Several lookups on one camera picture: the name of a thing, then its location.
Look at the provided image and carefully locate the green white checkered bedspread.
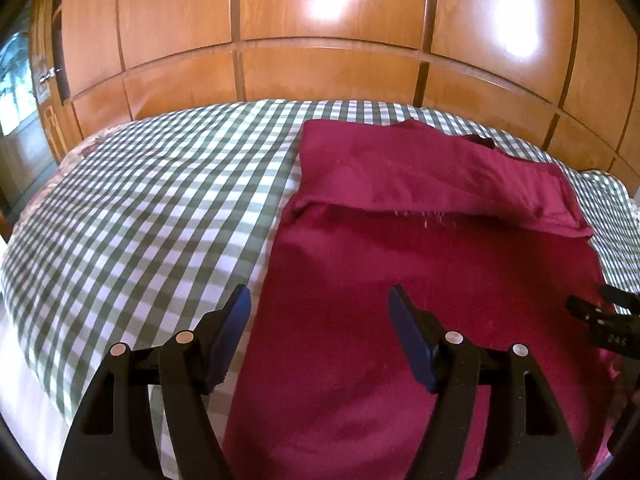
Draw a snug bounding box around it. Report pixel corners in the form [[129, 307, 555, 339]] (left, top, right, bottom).
[[1, 100, 639, 479]]

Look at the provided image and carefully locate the wooden door with handle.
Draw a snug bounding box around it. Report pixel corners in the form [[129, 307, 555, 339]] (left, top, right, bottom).
[[0, 0, 72, 212]]

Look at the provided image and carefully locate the wooden panelled wardrobe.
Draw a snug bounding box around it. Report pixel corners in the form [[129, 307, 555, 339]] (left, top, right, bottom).
[[27, 0, 640, 196]]

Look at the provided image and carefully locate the floral bed sheet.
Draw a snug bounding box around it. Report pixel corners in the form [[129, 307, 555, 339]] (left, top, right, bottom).
[[13, 122, 130, 233]]

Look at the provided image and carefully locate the dark red cloth garment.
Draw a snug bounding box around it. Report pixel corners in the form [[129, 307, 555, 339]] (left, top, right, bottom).
[[224, 120, 613, 479]]

